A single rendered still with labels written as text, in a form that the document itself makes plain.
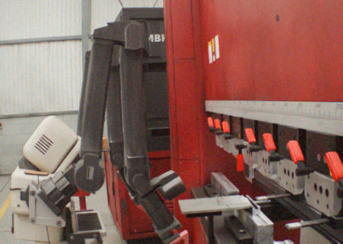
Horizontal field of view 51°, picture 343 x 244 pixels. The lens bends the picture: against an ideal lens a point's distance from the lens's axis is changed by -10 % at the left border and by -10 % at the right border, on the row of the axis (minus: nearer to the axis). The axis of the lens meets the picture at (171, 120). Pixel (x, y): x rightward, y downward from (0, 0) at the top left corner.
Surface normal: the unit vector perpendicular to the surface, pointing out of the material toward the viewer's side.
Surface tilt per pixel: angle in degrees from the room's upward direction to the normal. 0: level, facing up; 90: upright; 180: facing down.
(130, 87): 90
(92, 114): 90
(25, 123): 90
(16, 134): 90
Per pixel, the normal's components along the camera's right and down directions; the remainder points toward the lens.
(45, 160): 0.26, 0.04
